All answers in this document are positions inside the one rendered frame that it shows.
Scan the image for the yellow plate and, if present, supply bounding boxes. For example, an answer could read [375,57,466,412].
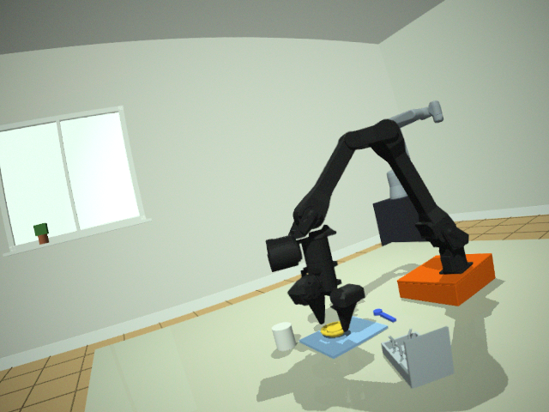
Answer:
[320,322,344,337]

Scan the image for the blue spoon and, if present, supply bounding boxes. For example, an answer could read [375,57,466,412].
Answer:
[373,309,396,322]

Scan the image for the light blue mat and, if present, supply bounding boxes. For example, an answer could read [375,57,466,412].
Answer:
[299,316,388,359]

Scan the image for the white cylinder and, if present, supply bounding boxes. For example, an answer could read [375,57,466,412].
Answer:
[272,322,297,351]

